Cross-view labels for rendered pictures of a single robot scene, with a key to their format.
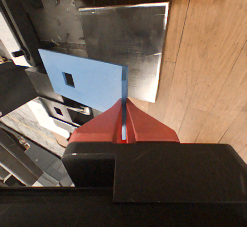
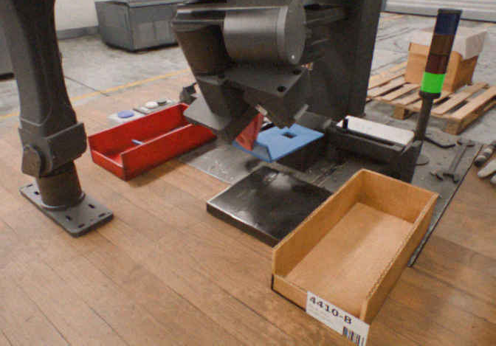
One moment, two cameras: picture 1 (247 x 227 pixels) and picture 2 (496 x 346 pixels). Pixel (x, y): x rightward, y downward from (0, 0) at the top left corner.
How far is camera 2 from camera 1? 0.39 m
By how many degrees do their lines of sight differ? 22
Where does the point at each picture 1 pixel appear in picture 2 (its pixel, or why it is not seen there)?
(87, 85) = (275, 141)
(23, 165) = not seen: hidden behind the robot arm
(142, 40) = (277, 220)
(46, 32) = (353, 166)
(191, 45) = (242, 254)
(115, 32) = (301, 208)
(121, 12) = not seen: hidden behind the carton
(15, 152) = not seen: hidden behind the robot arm
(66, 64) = (298, 140)
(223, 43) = (226, 273)
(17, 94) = (319, 91)
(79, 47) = (315, 181)
